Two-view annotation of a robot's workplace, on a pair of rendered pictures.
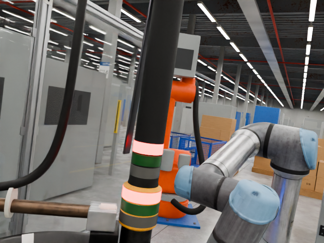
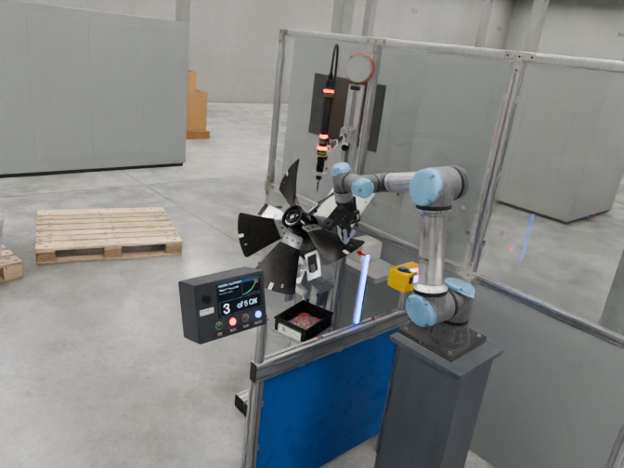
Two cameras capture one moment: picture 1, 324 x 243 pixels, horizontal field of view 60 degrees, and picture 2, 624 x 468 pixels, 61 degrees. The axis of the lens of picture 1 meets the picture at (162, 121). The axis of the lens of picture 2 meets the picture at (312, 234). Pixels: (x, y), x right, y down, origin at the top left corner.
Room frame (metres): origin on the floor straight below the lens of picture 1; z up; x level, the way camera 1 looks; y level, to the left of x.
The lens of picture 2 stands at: (1.13, -2.13, 1.99)
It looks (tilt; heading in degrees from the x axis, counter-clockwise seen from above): 20 degrees down; 111
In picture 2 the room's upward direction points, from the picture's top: 7 degrees clockwise
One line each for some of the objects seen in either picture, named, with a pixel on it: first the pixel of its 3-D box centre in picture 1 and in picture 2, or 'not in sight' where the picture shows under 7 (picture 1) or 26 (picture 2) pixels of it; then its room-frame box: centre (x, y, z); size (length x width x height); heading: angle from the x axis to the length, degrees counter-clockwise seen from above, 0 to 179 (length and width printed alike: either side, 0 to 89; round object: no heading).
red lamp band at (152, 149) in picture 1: (148, 146); not in sight; (0.31, 0.01, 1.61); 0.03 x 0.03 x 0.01
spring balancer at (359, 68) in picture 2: not in sight; (358, 69); (0.20, 0.72, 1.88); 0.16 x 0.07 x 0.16; 9
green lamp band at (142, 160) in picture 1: (146, 158); not in sight; (0.31, 0.01, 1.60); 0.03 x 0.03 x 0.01
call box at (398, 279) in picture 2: not in sight; (408, 278); (0.76, 0.12, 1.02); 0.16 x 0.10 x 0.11; 64
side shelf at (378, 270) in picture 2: not in sight; (366, 265); (0.45, 0.56, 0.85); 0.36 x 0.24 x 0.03; 154
